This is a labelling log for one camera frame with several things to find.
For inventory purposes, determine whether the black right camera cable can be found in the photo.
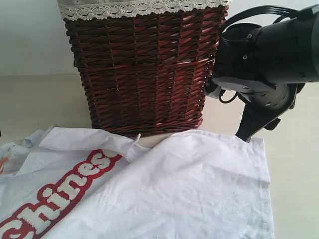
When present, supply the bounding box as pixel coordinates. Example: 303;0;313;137
218;86;240;104

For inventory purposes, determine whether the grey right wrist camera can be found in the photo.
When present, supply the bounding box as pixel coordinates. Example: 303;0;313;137
204;75;238;99

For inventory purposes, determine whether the dark red wicker basket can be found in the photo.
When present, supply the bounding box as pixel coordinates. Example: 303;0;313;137
65;5;228;137

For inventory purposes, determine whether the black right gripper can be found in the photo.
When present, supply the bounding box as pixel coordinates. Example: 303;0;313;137
213;23;305;142

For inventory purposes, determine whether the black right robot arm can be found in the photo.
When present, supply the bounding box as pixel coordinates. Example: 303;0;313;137
206;5;319;142

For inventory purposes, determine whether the white t-shirt red lettering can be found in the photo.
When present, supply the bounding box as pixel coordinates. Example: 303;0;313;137
0;127;275;239

